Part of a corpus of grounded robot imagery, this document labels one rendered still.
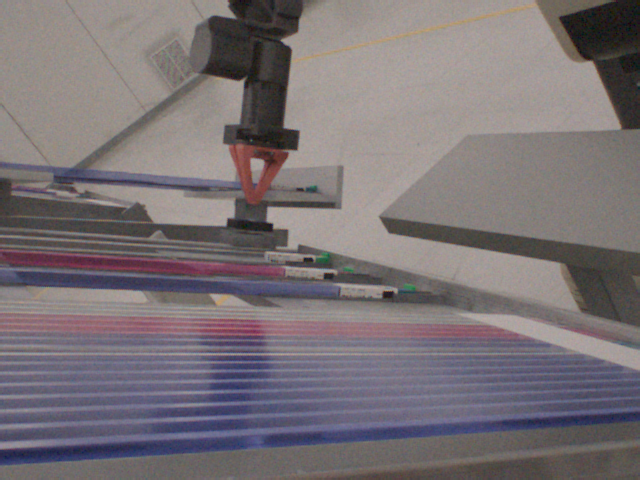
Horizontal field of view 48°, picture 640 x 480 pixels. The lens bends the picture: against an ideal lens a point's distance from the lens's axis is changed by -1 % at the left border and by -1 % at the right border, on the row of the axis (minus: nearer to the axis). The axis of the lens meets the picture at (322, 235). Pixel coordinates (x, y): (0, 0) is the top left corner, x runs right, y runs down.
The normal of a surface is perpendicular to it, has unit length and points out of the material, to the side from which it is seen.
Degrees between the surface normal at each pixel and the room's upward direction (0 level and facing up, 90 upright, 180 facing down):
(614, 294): 90
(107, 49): 90
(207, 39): 48
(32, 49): 90
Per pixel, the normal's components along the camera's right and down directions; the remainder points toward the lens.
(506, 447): 0.12, -0.99
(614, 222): -0.51, -0.77
